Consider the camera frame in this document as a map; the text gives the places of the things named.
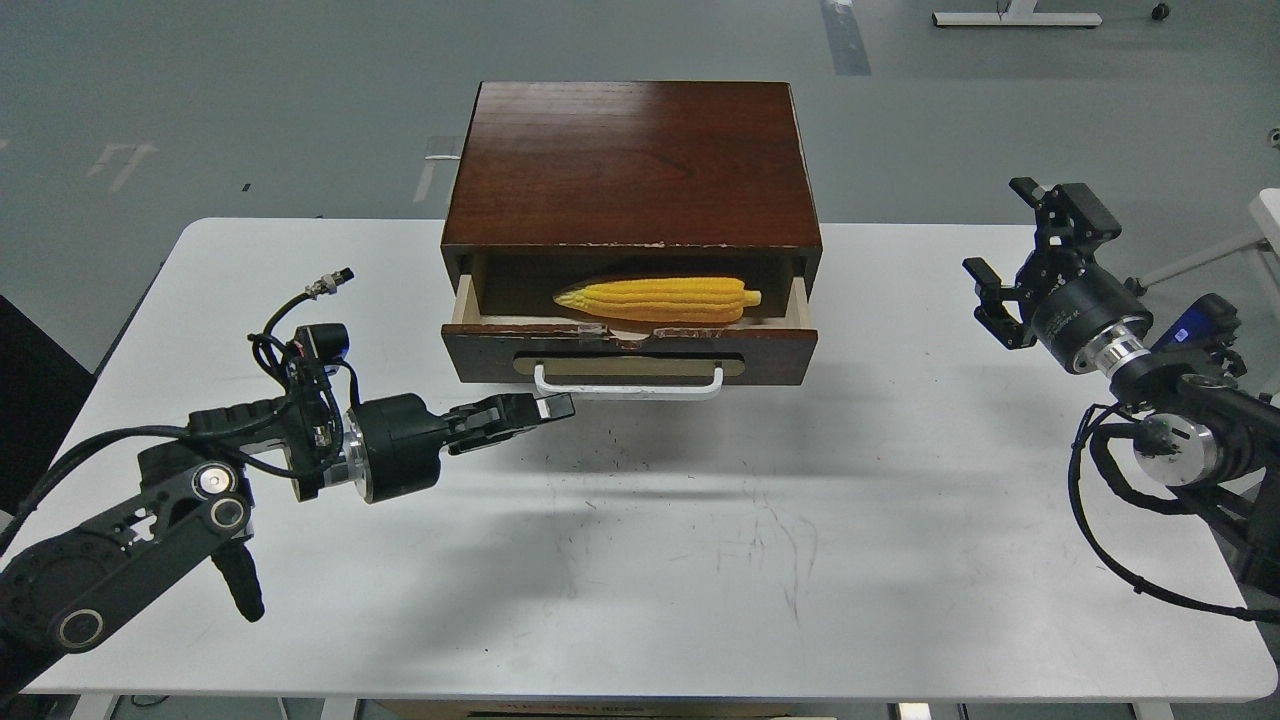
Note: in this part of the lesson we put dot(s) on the white table base background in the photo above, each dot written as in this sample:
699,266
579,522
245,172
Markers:
1017,14

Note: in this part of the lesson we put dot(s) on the open wooden drawer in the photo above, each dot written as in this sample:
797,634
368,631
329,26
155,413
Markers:
758,351

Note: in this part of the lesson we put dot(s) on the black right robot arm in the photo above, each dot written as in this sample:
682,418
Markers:
1181,439

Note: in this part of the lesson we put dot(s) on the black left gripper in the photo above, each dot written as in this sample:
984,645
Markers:
394,442

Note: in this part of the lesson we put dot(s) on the dark wooden drawer cabinet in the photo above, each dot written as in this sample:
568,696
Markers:
657,167

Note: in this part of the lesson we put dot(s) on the white furniture leg right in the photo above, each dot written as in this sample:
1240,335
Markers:
1258,248

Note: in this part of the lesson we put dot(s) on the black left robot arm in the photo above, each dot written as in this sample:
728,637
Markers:
71,592

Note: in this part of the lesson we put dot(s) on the yellow corn cob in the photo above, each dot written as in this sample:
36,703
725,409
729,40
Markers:
694,299

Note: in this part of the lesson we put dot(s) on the white drawer handle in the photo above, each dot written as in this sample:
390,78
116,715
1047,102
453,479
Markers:
632,393

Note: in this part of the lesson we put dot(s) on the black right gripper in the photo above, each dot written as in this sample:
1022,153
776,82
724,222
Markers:
1066,300

